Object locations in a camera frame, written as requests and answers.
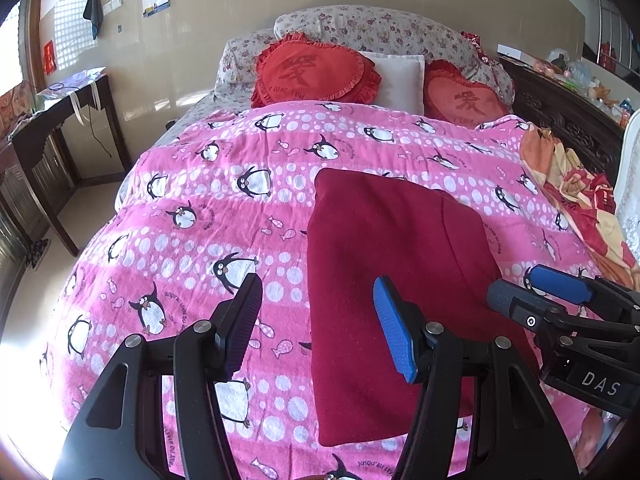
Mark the colourful printed sheet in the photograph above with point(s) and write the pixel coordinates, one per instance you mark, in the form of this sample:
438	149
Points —
17	110

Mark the dark hanging cloth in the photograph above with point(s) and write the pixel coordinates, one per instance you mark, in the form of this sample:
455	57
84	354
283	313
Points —
93	7

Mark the dark wooden slatted cabinet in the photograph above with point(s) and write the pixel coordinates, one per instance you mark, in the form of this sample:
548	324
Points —
15	220

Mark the dark wooden desk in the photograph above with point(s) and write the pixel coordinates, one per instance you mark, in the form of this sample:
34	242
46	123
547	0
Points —
55	115

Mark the white square pillow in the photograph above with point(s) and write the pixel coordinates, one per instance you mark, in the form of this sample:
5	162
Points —
400	77

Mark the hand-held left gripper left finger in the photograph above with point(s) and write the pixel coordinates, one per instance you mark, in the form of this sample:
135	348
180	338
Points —
239	330

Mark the white paper bag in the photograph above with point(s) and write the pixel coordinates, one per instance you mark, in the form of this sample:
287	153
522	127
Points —
75	82

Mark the red ruffled cloth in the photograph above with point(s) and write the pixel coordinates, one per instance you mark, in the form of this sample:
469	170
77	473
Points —
474	44

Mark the floral bed sheet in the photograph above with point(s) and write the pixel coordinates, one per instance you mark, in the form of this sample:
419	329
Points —
200	107

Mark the white lace cover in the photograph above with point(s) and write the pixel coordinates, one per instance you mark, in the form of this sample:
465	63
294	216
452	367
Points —
629	185

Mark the small red heart pillow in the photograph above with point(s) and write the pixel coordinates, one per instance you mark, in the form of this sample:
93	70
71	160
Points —
465	100

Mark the flat white box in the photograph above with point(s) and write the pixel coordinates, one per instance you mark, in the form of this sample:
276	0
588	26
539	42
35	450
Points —
517	52

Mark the short floral pillow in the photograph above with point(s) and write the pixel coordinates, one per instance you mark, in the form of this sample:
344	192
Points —
240	57

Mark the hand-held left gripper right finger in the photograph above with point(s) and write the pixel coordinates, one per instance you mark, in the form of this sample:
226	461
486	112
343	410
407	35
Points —
397	330

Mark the dark carved wooden headboard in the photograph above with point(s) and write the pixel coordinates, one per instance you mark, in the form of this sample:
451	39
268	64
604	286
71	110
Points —
560	110

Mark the pile of small bedside clutter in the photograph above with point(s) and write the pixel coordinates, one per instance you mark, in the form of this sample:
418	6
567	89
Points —
585	77

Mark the orange red floral quilt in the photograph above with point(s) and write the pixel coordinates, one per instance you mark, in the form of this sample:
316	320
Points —
590	200

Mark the red paper wall decoration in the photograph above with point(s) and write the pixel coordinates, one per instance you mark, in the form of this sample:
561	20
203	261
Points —
49	56

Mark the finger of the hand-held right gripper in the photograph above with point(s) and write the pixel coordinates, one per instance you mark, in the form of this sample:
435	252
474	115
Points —
557	281
510	300

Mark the long floral pillow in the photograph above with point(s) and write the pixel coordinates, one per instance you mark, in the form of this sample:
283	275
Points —
380	27

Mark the pink penguin print blanket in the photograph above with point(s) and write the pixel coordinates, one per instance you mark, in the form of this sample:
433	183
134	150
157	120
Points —
200	220

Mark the large red heart pillow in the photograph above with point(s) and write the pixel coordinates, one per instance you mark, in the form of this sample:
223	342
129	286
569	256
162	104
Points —
305	72

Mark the metal railing rack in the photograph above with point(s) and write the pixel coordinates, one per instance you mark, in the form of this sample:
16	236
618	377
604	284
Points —
617	20

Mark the dark patterned floor mat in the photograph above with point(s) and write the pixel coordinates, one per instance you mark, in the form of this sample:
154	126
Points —
36	254

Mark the dark red fleece garment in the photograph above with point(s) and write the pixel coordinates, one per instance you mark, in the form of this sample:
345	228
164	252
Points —
380	240

